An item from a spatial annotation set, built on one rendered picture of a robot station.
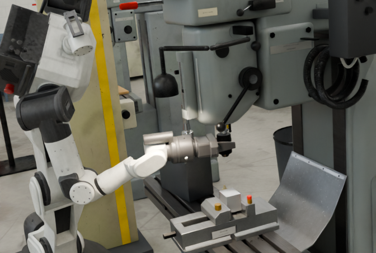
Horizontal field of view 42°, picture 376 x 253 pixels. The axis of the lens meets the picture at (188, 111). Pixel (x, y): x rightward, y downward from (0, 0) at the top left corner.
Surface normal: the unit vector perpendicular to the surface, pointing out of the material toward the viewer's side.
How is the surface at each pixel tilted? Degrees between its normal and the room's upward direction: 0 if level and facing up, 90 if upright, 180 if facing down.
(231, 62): 90
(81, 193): 93
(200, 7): 90
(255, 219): 90
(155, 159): 103
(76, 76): 57
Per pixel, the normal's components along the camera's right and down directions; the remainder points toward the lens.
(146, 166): 0.15, 0.45
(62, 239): 0.18, -0.79
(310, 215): -0.72, -0.55
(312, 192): -0.86, -0.28
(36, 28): 0.44, -0.39
